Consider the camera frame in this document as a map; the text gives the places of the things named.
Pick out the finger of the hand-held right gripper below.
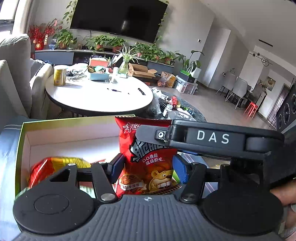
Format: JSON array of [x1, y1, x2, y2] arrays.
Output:
[[136, 125, 171, 149]]

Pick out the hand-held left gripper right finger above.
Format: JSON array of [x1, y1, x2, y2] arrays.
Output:
[[172, 155, 264, 204]]

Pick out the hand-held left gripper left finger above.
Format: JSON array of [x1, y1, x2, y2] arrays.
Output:
[[42, 153, 125, 204]]

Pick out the red printed chip bag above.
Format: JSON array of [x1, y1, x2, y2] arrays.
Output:
[[115, 116, 181, 198]]

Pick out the green cardboard box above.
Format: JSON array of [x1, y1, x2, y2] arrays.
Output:
[[15, 114, 185, 202]]

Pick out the red yellow snack bag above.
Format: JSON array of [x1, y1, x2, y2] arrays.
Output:
[[28, 157, 93, 193]]

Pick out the person's right hand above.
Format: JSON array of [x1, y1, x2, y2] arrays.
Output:
[[270, 178, 296, 206]]

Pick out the dark round low table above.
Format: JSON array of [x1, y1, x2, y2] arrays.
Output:
[[148, 87, 206, 122]]

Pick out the plastic bag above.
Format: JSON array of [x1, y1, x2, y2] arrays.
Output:
[[146, 93, 162, 116]]

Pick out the red plastic stool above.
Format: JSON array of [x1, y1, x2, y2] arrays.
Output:
[[244, 102, 258, 117]]

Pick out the dining chairs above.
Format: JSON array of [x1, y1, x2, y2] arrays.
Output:
[[216, 71, 249, 109]]

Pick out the clear storage bin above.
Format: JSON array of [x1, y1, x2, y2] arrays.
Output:
[[174, 75, 198, 95]]

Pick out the yellow carton with plastic bag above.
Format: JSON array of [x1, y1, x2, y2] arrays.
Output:
[[159, 72, 176, 88]]

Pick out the black box green lid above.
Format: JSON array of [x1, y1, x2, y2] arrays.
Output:
[[179, 70, 197, 82]]

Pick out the open cardboard box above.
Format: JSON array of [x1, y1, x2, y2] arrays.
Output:
[[128, 62, 160, 78]]

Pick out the white round table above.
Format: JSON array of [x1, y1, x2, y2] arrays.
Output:
[[45, 70, 154, 116]]

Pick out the large leaf plant white pot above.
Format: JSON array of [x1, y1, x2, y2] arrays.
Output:
[[176, 50, 205, 78]]

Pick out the spider plant in glass vase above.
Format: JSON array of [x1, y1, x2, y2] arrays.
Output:
[[116, 45, 137, 75]]

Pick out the blue plastic basket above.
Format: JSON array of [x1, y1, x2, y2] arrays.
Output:
[[89, 70, 110, 81]]

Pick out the black cabinet with round rings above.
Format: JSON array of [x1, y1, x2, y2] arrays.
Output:
[[276, 83, 296, 135]]

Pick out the cluster of potted plants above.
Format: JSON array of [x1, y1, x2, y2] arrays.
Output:
[[132, 43, 176, 64]]

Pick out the orange box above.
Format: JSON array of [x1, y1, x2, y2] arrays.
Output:
[[89, 57, 109, 67]]

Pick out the potted green plant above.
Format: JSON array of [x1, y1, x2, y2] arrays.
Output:
[[54, 29, 77, 49], [89, 35, 109, 50], [109, 37, 126, 52]]

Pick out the yellow tin can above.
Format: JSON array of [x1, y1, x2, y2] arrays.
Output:
[[54, 65, 67, 87]]

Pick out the black television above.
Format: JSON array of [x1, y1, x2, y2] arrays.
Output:
[[70, 0, 168, 44]]

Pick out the grey armchair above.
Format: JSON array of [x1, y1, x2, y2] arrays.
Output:
[[0, 34, 52, 121]]

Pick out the red berry decoration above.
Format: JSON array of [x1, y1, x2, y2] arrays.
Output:
[[28, 20, 57, 50]]

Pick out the beige curtain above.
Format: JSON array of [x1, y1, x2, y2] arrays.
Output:
[[11, 0, 35, 35]]

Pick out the framed wall picture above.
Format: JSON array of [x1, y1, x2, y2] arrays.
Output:
[[264, 76, 277, 91]]

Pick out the black ring wall lamp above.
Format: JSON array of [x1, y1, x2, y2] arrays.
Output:
[[250, 52, 273, 66]]

